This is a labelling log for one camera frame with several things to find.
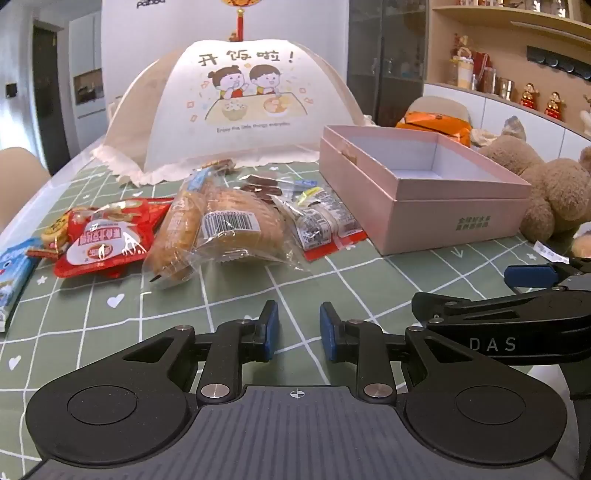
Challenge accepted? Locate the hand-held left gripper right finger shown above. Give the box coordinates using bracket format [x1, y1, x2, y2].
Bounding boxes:
[320, 302, 472, 407]

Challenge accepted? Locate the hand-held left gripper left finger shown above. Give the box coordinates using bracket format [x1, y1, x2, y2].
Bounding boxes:
[122, 300, 280, 407]

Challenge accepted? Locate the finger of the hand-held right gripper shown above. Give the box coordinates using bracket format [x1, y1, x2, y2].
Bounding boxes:
[504, 257, 591, 291]

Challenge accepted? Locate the sliced bread packet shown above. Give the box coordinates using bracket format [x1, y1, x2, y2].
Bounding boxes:
[191, 182, 315, 274]

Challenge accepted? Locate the pink gift box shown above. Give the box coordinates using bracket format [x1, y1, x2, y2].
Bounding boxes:
[318, 124, 533, 256]

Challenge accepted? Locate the clear snack packet red trim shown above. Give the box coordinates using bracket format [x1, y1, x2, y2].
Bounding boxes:
[271, 187, 369, 264]

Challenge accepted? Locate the long bread stick packet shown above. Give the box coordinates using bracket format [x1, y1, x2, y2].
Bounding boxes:
[142, 167, 219, 290]

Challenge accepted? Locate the small yellow candy packet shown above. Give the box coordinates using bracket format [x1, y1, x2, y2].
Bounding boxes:
[281, 179, 325, 205]

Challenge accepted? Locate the small brown snack packet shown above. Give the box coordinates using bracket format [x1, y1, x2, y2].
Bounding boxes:
[240, 174, 284, 202]

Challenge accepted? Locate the large red snack packet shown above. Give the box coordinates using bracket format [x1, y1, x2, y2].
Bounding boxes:
[54, 198, 175, 278]

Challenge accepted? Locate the blue seaweed snack packet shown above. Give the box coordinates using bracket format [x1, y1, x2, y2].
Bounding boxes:
[0, 237, 41, 334]

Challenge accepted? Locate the brown teddy bear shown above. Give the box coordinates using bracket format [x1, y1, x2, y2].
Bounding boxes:
[475, 136, 591, 245]

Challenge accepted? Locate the green grid tablecloth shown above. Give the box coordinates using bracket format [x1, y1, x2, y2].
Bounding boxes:
[0, 152, 591, 416]

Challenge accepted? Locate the grey plush toy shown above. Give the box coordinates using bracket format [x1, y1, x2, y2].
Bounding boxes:
[501, 116, 527, 140]

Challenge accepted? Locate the orange package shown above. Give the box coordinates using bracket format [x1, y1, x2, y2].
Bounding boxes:
[396, 110, 472, 147]

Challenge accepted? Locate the white mesh food cover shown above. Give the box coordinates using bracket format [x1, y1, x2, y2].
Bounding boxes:
[90, 39, 372, 186]

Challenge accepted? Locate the beige chair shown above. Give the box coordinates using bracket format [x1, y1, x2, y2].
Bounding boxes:
[0, 148, 52, 234]
[407, 95, 472, 127]

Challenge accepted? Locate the black hook rack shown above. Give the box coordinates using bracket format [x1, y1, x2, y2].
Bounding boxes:
[526, 45, 591, 78]

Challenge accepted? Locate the toy figure on white cup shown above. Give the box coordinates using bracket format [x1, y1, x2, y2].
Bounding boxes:
[446, 34, 478, 90]

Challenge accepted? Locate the glass door cabinet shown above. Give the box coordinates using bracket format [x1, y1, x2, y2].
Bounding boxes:
[348, 0, 428, 128]

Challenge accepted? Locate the white built-in cabinet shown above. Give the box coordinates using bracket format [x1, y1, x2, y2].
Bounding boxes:
[68, 11, 103, 154]

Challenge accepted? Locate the red hanging ornament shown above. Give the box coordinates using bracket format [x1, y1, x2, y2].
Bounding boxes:
[221, 0, 260, 42]

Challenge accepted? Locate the dark door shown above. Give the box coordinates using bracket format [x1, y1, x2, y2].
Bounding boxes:
[31, 25, 71, 177]

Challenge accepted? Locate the wooden wall shelf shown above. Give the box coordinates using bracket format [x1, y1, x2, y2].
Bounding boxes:
[424, 0, 591, 137]

